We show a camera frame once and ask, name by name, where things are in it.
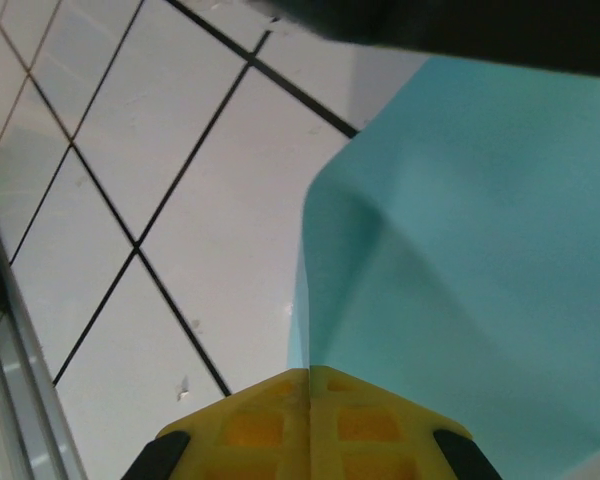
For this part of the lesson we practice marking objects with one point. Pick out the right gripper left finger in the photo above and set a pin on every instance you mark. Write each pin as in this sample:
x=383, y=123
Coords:
x=240, y=430

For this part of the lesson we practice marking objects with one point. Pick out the light blue paper sheet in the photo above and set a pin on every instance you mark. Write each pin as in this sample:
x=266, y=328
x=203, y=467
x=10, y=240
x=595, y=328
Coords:
x=470, y=250

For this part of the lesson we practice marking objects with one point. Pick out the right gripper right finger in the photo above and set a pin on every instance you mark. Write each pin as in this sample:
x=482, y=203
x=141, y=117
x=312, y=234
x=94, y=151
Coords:
x=380, y=430

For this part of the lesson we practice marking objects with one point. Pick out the aluminium side rail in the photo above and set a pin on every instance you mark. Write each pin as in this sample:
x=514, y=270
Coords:
x=25, y=400

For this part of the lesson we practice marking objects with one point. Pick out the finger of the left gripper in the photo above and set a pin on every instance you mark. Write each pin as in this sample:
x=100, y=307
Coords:
x=455, y=25

